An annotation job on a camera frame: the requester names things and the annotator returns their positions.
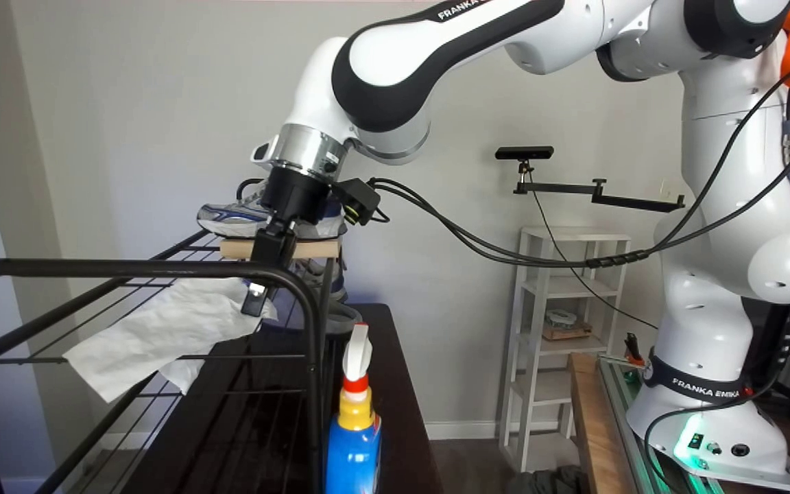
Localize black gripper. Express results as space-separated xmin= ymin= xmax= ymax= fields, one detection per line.
xmin=261 ymin=168 xmax=329 ymax=239

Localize white tissue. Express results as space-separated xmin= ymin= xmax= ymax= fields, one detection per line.
xmin=65 ymin=276 xmax=277 ymax=401

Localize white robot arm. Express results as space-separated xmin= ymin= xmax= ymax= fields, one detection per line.
xmin=261 ymin=0 xmax=790 ymax=494

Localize white blue running shoe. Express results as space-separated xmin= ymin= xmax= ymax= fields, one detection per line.
xmin=196 ymin=177 xmax=346 ymax=240

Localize dark wooden table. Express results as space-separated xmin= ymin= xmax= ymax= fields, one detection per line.
xmin=122 ymin=305 xmax=441 ymax=494

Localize blue yellow spray bottle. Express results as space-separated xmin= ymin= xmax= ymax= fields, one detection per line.
xmin=325 ymin=323 xmax=381 ymax=494

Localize white shelf unit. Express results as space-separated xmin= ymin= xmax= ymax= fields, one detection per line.
xmin=496 ymin=224 xmax=632 ymax=472

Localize wooden board on floor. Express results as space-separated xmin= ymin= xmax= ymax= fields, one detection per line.
xmin=567 ymin=354 xmax=637 ymax=494

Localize black wire rack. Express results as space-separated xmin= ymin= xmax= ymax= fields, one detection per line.
xmin=0 ymin=229 xmax=329 ymax=494

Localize black camera on stand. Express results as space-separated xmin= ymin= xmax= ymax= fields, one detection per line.
xmin=490 ymin=143 xmax=688 ymax=214

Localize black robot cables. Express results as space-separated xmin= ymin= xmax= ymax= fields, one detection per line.
xmin=364 ymin=70 xmax=790 ymax=272

